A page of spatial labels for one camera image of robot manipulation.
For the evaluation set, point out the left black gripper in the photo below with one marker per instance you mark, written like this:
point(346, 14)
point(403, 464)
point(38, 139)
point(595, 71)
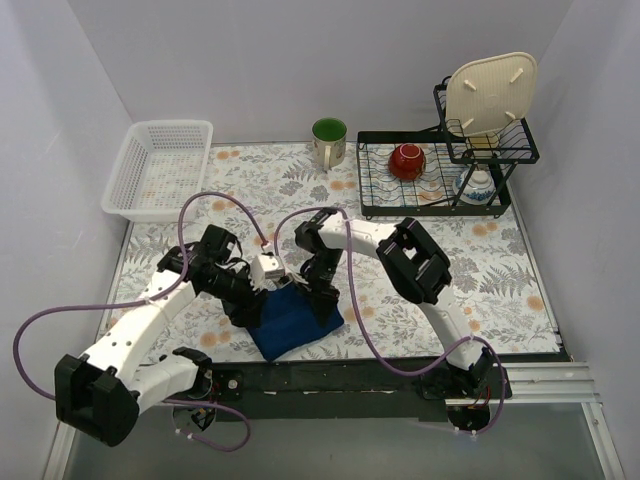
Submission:
point(248, 306)

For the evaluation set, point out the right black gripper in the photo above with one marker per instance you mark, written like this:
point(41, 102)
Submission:
point(323, 289)

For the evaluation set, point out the blue t shirt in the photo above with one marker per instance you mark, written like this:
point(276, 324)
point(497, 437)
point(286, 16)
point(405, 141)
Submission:
point(288, 322)

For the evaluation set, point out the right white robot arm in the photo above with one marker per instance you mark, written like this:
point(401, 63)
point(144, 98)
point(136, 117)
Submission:
point(417, 268)

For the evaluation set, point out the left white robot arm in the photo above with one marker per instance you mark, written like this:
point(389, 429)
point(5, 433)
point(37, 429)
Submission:
point(181, 275)

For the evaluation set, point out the floral table mat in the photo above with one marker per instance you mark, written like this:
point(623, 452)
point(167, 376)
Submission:
point(261, 194)

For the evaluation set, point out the red bowl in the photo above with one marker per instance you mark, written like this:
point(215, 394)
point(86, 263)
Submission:
point(407, 162)

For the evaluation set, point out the green inside floral mug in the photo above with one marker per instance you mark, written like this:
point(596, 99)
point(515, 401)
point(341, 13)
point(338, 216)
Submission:
point(329, 142)

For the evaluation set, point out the white plastic basket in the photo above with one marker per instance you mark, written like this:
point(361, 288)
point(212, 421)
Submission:
point(160, 164)

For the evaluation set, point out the blue white patterned bowl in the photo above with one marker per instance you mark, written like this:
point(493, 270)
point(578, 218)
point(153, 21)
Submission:
point(474, 187)

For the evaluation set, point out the cream square plastic lid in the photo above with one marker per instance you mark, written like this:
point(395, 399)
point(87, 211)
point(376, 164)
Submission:
point(484, 96)

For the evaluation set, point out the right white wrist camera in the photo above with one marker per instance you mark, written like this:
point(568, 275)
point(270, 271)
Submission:
point(287, 279)

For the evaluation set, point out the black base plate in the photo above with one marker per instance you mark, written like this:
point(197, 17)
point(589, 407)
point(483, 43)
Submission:
point(347, 389)

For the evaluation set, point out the black wire dish rack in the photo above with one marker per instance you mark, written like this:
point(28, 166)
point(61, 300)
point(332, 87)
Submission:
point(447, 155)

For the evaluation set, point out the aluminium frame rail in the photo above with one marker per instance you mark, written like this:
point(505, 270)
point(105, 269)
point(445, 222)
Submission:
point(550, 385)

